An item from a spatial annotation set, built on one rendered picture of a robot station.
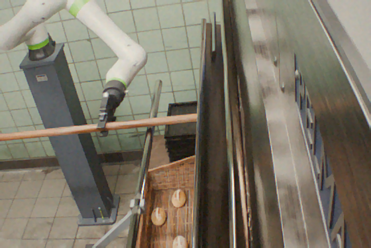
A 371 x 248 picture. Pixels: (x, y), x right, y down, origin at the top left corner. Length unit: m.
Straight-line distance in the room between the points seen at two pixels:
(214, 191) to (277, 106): 0.64
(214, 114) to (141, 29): 1.64
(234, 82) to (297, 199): 0.48
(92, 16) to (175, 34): 0.98
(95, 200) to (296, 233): 2.65
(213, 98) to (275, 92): 0.90
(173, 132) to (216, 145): 1.07
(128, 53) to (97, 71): 1.16
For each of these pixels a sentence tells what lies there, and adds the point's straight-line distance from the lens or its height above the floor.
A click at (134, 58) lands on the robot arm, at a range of 1.88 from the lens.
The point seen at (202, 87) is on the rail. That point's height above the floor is 1.44.
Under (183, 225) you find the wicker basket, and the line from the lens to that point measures 2.10.
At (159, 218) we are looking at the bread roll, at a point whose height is 0.63.
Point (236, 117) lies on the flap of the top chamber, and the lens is 0.71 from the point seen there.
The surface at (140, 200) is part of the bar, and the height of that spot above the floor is 1.17.
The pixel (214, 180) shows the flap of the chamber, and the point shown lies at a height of 1.42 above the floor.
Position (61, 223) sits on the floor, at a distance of 3.16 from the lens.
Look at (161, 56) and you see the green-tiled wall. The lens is 2.91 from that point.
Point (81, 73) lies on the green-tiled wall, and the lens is 3.07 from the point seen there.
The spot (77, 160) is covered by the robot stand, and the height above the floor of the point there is 0.53.
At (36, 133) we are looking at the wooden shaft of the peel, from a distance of 1.81.
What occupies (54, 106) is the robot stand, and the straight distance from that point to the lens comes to 2.51.
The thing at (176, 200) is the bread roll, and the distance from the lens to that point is 2.14.
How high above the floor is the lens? 2.14
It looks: 35 degrees down
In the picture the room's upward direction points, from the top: 11 degrees counter-clockwise
